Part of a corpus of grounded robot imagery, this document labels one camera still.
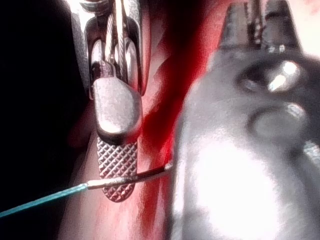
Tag right arm needle driver jaw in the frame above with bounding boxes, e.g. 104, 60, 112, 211
91, 77, 144, 146
96, 136, 139, 204

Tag right arm needle driver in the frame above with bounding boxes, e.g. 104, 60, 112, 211
74, 0, 147, 99

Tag left arm needle driver jaw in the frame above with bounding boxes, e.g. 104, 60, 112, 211
219, 3, 252, 50
263, 0, 300, 50

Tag left arm needle driver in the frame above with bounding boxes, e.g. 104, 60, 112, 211
174, 46, 320, 161

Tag curved steel needle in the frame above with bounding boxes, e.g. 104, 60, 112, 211
87, 161, 175, 192

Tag tissue pad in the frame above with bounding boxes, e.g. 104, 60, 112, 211
62, 0, 320, 240

